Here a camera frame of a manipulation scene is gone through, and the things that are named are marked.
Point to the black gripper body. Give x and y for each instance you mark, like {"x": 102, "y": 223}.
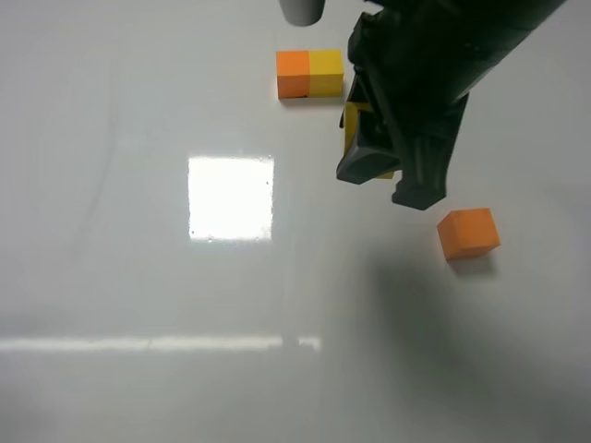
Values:
{"x": 416, "y": 58}

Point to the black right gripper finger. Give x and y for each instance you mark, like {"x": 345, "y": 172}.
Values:
{"x": 428, "y": 156}

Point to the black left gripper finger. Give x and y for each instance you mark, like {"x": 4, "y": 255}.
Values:
{"x": 359, "y": 93}

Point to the yellow template block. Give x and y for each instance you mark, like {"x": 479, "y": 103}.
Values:
{"x": 326, "y": 73}

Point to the orange loose block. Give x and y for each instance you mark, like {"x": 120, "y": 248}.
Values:
{"x": 468, "y": 233}

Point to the orange template block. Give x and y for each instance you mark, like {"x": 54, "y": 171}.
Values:
{"x": 292, "y": 74}

